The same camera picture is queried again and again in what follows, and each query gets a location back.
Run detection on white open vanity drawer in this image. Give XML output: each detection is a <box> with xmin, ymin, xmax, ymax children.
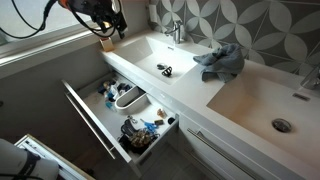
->
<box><xmin>61</xmin><ymin>71</ymin><xmax>181</xmax><ymax>175</ymax></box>

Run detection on white closed vanity drawer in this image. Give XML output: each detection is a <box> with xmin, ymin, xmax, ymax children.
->
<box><xmin>175</xmin><ymin>113</ymin><xmax>303</xmax><ymax>180</ymax></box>

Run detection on white vanity cabinet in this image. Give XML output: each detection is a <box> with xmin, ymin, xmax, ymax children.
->
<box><xmin>61</xmin><ymin>29</ymin><xmax>320</xmax><ymax>180</ymax></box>

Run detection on white rectangular sink basin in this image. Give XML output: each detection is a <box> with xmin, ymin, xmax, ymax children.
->
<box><xmin>112</xmin><ymin>34</ymin><xmax>208</xmax><ymax>86</ymax></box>
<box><xmin>206</xmin><ymin>74</ymin><xmax>320</xmax><ymax>172</ymax></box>

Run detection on chrome faucet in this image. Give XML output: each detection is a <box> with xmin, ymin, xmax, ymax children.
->
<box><xmin>299</xmin><ymin>64</ymin><xmax>320</xmax><ymax>91</ymax></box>
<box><xmin>164</xmin><ymin>19</ymin><xmax>186</xmax><ymax>45</ymax></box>

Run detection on black hair accessories pile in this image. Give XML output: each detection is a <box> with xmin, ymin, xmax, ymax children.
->
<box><xmin>117</xmin><ymin>119</ymin><xmax>136</xmax><ymax>153</ymax></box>

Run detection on grey crumpled towel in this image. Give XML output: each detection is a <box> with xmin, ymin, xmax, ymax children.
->
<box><xmin>192</xmin><ymin>43</ymin><xmax>246</xmax><ymax>84</ymax></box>

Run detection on pile of small toiletry bottles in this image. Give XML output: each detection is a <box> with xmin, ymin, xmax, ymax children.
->
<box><xmin>96</xmin><ymin>79</ymin><xmax>133</xmax><ymax>112</ymax></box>

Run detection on black hair clip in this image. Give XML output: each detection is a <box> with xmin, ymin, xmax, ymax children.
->
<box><xmin>161</xmin><ymin>65</ymin><xmax>174</xmax><ymax>78</ymax></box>

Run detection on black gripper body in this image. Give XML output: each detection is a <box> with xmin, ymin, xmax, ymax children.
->
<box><xmin>70</xmin><ymin>0</ymin><xmax>123</xmax><ymax>33</ymax></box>

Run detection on steel bar drawer handle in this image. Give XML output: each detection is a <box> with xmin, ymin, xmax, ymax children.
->
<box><xmin>186</xmin><ymin>127</ymin><xmax>265</xmax><ymax>180</ymax></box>
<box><xmin>64</xmin><ymin>92</ymin><xmax>117</xmax><ymax>160</ymax></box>

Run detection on frosted glass window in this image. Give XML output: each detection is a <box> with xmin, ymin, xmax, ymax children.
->
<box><xmin>0</xmin><ymin>0</ymin><xmax>101</xmax><ymax>66</ymax></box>

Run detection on white wall outlet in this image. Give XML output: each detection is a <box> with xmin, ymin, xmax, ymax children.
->
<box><xmin>148</xmin><ymin>3</ymin><xmax>159</xmax><ymax>24</ymax></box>

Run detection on small brown bottle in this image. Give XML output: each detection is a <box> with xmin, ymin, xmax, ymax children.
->
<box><xmin>156</xmin><ymin>108</ymin><xmax>168</xmax><ymax>120</ymax></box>

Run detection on blue scissors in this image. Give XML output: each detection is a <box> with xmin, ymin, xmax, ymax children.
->
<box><xmin>139</xmin><ymin>118</ymin><xmax>160</xmax><ymax>133</ymax></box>

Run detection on golden brown hair claw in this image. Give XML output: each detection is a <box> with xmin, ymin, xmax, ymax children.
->
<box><xmin>129</xmin><ymin>129</ymin><xmax>153</xmax><ymax>148</ymax></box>

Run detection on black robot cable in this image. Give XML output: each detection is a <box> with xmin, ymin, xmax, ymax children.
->
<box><xmin>0</xmin><ymin>0</ymin><xmax>58</xmax><ymax>40</ymax></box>

